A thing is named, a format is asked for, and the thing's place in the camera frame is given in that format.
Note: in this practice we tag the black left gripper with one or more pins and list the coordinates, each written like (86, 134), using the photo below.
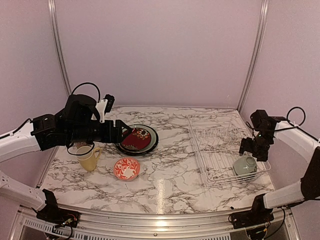
(117, 137)

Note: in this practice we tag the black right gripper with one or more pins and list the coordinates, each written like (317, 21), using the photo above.
(245, 146)

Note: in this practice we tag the pale green bowl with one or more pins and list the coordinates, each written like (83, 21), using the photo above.
(245, 165)

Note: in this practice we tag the black striped rim plate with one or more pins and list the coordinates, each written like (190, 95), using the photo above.
(155, 146)

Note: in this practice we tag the red floral plate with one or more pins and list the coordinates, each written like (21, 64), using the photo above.
(139, 139)

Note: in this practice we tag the white red patterned bowl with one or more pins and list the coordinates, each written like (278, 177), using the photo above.
(126, 169)

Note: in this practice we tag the yellow ceramic mug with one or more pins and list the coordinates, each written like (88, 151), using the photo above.
(88, 157)

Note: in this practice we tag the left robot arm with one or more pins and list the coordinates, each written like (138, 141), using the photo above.
(81, 120)

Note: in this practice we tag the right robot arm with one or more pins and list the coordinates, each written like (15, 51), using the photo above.
(279, 138)

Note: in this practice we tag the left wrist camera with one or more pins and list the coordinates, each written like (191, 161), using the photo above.
(104, 106)

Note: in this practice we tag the white wire dish rack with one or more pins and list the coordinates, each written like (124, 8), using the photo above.
(216, 140)

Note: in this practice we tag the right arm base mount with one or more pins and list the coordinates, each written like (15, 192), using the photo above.
(258, 214)

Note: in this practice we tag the front aluminium table rail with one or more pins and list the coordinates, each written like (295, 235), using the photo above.
(107, 225)

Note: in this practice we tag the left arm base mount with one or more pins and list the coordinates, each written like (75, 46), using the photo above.
(52, 213)

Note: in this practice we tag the left aluminium frame post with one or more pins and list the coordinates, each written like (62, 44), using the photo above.
(58, 46)

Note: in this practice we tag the aluminium frame post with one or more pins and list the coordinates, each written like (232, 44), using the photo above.
(58, 46)
(258, 42)

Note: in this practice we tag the right aluminium frame post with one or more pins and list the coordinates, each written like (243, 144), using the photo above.
(258, 42)

